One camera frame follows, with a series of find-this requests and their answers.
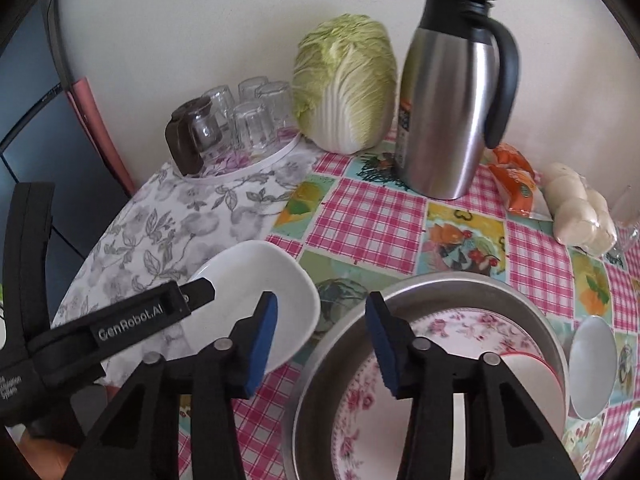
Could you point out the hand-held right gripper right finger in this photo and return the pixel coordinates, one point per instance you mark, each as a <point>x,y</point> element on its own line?
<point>381,345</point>

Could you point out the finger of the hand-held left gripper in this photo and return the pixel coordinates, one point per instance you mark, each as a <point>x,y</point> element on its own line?
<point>200,294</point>

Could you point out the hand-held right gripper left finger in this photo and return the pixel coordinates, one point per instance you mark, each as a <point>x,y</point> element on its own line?
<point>262,345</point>

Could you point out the white square bowl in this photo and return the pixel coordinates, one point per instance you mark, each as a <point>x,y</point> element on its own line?
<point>250,275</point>

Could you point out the large stainless steel basin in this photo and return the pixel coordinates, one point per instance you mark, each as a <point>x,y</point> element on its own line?
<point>320,370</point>

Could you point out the pink floral plate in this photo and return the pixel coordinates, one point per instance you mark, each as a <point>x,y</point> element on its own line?
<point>450,327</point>

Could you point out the white bowl with pink rim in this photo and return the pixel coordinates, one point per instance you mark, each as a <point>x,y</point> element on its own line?
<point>540,390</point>

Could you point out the grey floral cloth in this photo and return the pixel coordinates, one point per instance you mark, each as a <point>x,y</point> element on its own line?
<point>150,230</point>

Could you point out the pink checked patchwork tablecloth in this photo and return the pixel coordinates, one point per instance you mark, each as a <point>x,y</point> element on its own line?
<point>365,215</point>

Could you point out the white floral tray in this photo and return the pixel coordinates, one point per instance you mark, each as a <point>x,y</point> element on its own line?
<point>235,165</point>

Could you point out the clear drinking glass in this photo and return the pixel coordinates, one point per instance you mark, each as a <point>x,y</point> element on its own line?
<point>252,87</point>
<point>218,97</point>
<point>277,105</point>
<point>252,127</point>

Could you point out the pink board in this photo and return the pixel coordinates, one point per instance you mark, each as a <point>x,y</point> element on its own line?
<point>102,135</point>

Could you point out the blue cabinet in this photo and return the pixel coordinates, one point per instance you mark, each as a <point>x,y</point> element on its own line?
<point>45,150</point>

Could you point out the orange snack packet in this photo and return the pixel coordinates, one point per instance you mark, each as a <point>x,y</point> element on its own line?
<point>515,180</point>

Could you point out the bag of steamed buns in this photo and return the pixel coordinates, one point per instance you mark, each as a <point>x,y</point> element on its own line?
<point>580,210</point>

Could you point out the stainless steel thermos jug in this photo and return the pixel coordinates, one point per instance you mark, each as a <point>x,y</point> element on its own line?
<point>445,110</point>

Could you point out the napa cabbage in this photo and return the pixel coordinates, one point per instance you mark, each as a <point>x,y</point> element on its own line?
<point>345,85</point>

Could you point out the tall clear glass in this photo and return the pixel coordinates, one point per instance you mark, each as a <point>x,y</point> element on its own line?
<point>625,220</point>

